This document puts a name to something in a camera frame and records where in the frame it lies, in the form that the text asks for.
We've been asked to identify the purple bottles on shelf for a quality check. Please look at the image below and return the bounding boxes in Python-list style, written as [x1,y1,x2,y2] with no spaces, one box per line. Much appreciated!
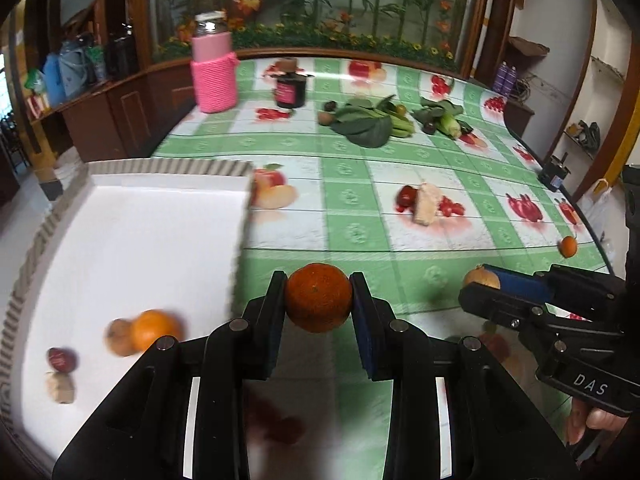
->
[492,62,518,99]

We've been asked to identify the small green bok choy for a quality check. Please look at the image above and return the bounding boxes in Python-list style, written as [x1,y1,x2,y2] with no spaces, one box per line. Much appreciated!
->
[411,98,473,140]

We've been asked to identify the pink knitted sleeve bottle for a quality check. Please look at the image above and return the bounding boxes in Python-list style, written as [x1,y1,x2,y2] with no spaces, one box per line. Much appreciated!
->
[191,11,239,114]

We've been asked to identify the large green leafy vegetable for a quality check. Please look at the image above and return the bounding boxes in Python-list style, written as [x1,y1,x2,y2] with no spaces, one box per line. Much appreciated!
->
[329,94,416,148]

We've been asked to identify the small black device table edge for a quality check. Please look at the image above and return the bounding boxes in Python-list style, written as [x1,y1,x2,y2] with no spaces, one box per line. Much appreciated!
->
[538,152,570,192]

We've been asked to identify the orange tangerine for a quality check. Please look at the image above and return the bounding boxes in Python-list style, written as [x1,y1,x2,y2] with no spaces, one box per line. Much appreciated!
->
[285,263,352,334]

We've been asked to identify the black jar pink label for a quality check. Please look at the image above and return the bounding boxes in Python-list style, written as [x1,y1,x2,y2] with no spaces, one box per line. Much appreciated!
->
[273,73,310,110]

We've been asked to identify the brown longan fruit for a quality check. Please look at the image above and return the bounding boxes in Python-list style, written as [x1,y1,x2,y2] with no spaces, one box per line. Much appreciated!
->
[104,318,137,356]

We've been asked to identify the white tray striped rim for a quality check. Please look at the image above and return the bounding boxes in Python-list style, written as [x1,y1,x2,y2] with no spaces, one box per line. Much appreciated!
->
[1,158,253,472]

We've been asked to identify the orange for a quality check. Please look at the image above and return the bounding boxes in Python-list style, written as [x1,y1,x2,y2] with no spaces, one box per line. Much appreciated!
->
[130,310,183,352]

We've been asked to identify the red jujube date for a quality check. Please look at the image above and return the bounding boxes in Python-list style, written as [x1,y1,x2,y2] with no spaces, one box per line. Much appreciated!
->
[47,347,78,374]

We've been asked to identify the brown kiwi fruit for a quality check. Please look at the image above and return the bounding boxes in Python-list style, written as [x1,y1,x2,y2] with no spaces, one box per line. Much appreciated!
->
[317,112,334,126]

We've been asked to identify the green checkered tablecloth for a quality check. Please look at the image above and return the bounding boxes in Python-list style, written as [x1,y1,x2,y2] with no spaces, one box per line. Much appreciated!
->
[150,56,614,480]

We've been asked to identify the grey kettle jug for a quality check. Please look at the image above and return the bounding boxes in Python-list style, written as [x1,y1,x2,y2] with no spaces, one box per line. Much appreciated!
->
[58,40,89,100]

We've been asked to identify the person's hand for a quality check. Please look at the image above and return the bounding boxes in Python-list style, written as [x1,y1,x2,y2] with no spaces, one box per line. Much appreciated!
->
[565,399,627,448]

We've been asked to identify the brown tape roll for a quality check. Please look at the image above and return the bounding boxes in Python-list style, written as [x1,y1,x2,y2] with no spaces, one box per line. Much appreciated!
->
[276,58,298,74]

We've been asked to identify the beige ginger chunk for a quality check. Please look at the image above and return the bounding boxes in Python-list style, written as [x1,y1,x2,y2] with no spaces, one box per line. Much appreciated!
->
[413,182,442,226]

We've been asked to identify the small orange kumquat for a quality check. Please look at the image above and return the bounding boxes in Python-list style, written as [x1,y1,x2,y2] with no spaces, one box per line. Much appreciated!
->
[558,235,578,259]

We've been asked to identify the beige ginger piece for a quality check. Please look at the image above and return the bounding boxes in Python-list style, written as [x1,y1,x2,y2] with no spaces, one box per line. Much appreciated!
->
[46,372,75,404]

